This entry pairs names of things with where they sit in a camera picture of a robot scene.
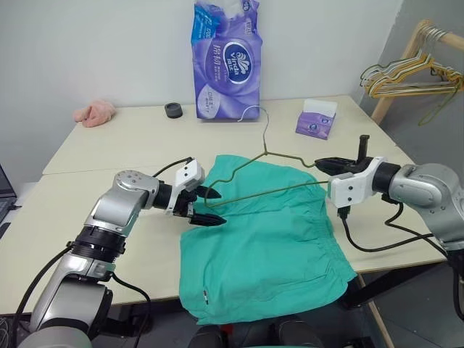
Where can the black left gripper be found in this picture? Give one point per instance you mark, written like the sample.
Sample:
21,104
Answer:
184,206

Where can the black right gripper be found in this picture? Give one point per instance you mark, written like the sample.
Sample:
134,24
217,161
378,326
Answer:
357,166

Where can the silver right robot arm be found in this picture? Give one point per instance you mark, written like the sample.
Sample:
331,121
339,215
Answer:
424,188

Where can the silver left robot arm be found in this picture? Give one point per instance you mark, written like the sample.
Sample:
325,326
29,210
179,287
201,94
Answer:
116,206

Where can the green shorts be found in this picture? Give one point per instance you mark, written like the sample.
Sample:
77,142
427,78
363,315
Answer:
261,246

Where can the small purple tissue box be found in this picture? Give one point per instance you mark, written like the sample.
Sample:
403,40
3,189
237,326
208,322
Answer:
315,123

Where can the black tape roll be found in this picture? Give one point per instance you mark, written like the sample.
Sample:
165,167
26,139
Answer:
173,111

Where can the dark rounded shape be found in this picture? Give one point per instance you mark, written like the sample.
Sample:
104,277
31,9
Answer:
299,335
204,337

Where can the black table leg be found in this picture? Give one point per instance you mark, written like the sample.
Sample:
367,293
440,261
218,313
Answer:
384,286

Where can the wooden clothes rack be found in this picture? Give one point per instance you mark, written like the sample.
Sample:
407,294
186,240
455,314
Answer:
409,54

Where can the purple tissue paper pack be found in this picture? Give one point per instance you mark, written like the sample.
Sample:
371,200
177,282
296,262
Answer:
226,72

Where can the pink plush cloth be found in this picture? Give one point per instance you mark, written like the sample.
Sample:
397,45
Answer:
94,114

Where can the beige slanted bar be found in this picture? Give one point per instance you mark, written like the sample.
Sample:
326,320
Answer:
373,313

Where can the dark laptop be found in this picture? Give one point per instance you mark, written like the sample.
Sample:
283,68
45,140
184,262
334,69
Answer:
6,192

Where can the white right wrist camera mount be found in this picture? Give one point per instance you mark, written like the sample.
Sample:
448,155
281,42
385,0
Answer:
348,190

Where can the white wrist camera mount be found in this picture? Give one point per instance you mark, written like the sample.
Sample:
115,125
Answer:
348,190
190,174

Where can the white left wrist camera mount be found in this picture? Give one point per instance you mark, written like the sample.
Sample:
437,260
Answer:
190,174

